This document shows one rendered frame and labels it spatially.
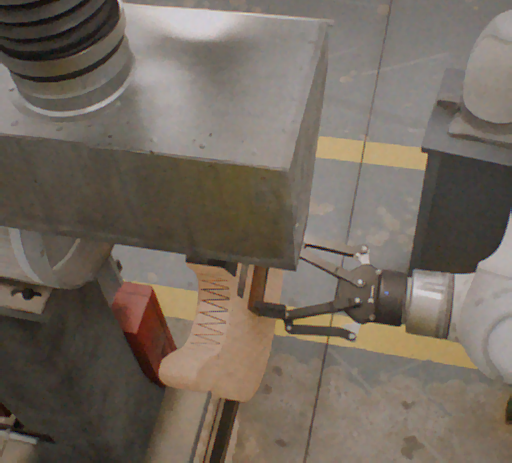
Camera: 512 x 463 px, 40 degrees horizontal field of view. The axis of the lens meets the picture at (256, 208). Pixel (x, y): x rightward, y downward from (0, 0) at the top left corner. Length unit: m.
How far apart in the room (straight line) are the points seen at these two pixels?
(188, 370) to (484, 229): 1.20
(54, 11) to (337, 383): 1.69
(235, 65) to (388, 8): 2.58
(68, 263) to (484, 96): 1.02
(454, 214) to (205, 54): 1.29
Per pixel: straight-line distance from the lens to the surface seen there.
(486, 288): 0.82
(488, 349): 0.78
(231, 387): 0.99
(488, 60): 1.56
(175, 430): 1.77
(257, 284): 1.00
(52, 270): 0.86
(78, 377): 1.35
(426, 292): 0.96
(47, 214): 0.68
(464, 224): 1.87
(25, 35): 0.55
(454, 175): 1.73
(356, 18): 3.11
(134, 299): 1.56
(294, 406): 2.07
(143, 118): 0.58
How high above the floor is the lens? 1.93
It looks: 53 degrees down
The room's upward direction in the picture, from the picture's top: 8 degrees counter-clockwise
